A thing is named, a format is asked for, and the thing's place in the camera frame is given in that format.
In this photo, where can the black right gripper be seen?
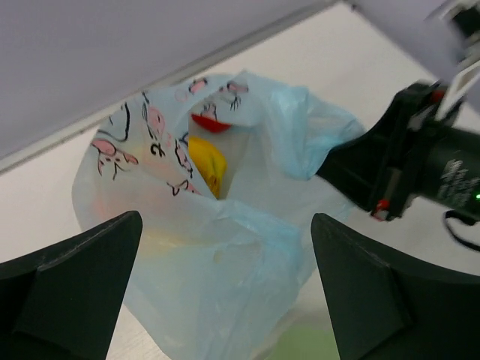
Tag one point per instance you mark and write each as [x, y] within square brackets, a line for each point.
[408, 153]

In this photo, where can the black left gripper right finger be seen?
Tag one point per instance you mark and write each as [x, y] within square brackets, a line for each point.
[386, 304]

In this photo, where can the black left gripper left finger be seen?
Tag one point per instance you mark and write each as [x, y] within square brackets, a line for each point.
[63, 301]

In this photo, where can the light blue plastic bag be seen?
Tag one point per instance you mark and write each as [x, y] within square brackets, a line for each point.
[216, 278]

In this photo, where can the yellow fake banana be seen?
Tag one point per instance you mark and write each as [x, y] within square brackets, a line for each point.
[210, 163]

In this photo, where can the red fake fruit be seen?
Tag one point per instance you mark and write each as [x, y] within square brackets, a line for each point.
[211, 125]

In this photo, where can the green scalloped glass bowl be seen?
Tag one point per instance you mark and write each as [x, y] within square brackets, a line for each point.
[305, 342]

